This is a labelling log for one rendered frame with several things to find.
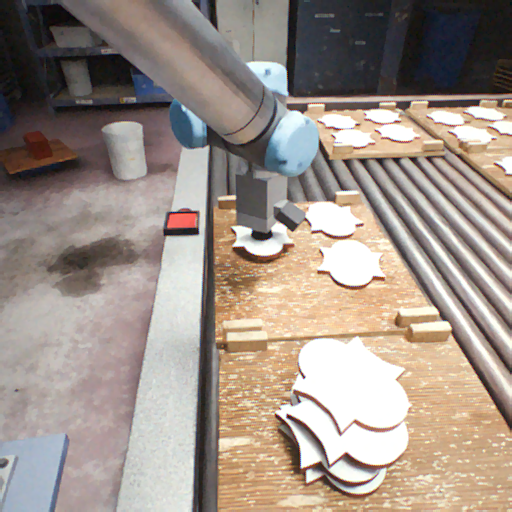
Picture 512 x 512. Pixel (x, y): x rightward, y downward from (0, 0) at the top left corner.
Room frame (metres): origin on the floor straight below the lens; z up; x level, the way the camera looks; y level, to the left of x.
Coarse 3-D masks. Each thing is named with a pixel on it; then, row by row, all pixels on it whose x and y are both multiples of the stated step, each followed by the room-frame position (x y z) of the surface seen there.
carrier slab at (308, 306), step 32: (224, 224) 0.74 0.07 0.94; (224, 256) 0.62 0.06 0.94; (288, 256) 0.62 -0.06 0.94; (320, 256) 0.62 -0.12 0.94; (384, 256) 0.62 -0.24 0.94; (224, 288) 0.53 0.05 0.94; (256, 288) 0.53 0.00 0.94; (288, 288) 0.53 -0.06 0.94; (320, 288) 0.53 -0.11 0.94; (384, 288) 0.53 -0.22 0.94; (416, 288) 0.53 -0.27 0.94; (224, 320) 0.45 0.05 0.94; (288, 320) 0.45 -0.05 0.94; (320, 320) 0.45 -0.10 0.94; (352, 320) 0.45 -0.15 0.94; (384, 320) 0.45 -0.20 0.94
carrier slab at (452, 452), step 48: (384, 336) 0.42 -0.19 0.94; (240, 384) 0.34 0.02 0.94; (288, 384) 0.34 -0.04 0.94; (432, 384) 0.34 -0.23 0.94; (480, 384) 0.34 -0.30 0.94; (240, 432) 0.27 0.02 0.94; (432, 432) 0.27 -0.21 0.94; (480, 432) 0.27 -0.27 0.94; (240, 480) 0.21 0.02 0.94; (288, 480) 0.21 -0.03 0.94; (384, 480) 0.21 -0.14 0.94; (432, 480) 0.21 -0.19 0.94; (480, 480) 0.21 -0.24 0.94
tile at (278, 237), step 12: (240, 228) 0.69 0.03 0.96; (276, 228) 0.69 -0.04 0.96; (240, 240) 0.64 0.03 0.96; (252, 240) 0.64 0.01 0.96; (264, 240) 0.64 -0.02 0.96; (276, 240) 0.64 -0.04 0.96; (288, 240) 0.64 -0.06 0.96; (252, 252) 0.61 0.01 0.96; (264, 252) 0.60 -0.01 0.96; (276, 252) 0.61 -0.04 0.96
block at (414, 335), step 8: (416, 328) 0.41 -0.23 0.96; (424, 328) 0.41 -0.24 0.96; (432, 328) 0.41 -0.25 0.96; (440, 328) 0.41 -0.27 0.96; (448, 328) 0.41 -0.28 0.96; (408, 336) 0.41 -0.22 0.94; (416, 336) 0.41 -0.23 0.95; (424, 336) 0.41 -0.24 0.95; (432, 336) 0.41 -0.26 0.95; (440, 336) 0.41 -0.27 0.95; (448, 336) 0.41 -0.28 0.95
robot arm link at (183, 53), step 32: (64, 0) 0.35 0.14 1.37; (96, 0) 0.35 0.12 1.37; (128, 0) 0.36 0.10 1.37; (160, 0) 0.38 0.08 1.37; (96, 32) 0.38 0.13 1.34; (128, 32) 0.37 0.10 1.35; (160, 32) 0.38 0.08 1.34; (192, 32) 0.40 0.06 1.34; (160, 64) 0.38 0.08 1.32; (192, 64) 0.39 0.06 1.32; (224, 64) 0.42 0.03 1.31; (192, 96) 0.41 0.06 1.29; (224, 96) 0.42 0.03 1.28; (256, 96) 0.44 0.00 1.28; (224, 128) 0.44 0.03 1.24; (256, 128) 0.44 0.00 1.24; (288, 128) 0.45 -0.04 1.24; (256, 160) 0.47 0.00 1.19; (288, 160) 0.45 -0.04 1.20
